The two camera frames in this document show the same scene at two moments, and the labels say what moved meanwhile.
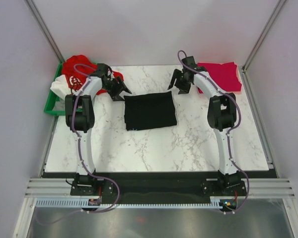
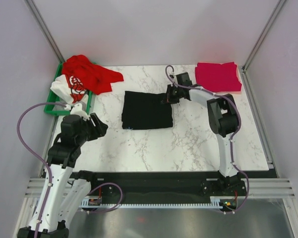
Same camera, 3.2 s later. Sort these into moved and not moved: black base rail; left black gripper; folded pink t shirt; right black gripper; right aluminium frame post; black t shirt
Moved: left black gripper; right black gripper
Not moved: right aluminium frame post; black t shirt; black base rail; folded pink t shirt
